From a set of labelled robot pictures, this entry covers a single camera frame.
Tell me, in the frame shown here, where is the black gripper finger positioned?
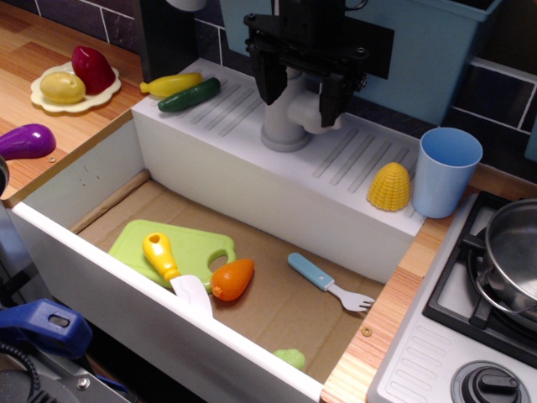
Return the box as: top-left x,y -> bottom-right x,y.
320,73 -> 355,128
253,50 -> 287,105

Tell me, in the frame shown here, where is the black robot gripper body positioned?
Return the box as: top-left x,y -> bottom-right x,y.
243,1 -> 368,91

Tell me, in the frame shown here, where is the grey toy faucet with lever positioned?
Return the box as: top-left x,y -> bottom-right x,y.
261,67 -> 342,153

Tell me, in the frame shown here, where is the green toy cucumber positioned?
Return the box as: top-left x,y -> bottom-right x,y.
157,77 -> 222,113

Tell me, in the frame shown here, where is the yellow toy squash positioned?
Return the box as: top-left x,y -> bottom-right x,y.
139,72 -> 203,97

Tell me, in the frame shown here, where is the teal plastic bin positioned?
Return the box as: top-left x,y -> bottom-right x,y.
221,1 -> 498,124

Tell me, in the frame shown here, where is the yellow toy corn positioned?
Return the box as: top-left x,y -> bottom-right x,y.
367,162 -> 411,212

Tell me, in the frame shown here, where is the light blue plastic cup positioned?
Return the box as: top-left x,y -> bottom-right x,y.
411,128 -> 483,218

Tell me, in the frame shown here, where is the red toy pepper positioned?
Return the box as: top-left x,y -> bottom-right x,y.
71,46 -> 116,96

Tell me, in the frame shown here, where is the cream scalloped toy plate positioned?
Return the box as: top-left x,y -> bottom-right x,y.
30,61 -> 123,114

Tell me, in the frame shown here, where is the green toy cutting board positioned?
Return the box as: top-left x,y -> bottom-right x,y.
109,219 -> 237,292

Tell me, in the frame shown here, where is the white toy sink unit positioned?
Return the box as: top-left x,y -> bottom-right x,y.
10,60 -> 424,402

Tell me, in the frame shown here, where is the yellow toy potato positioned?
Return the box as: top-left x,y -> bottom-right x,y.
39,71 -> 86,104

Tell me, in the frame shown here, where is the orange toy carrot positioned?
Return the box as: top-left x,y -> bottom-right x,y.
210,259 -> 254,301

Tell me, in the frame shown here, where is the purple toy eggplant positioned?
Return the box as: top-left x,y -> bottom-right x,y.
1,123 -> 56,160

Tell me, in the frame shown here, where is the silver metal pot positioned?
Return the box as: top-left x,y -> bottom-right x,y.
476,199 -> 536,322

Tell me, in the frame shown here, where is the light green toy lettuce piece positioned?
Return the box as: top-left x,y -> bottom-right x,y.
273,348 -> 306,370

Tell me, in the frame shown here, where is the grey toy stove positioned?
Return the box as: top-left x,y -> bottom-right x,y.
367,191 -> 536,402

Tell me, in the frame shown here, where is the black stove knob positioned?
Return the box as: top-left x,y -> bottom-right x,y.
451,361 -> 532,403

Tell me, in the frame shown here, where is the blue clamp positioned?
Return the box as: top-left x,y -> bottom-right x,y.
1,299 -> 93,359

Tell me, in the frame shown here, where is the yellow handled toy knife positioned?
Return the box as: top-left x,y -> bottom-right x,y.
142,233 -> 213,318

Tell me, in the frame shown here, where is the blue handled toy fork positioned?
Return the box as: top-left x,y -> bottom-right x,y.
287,253 -> 375,312

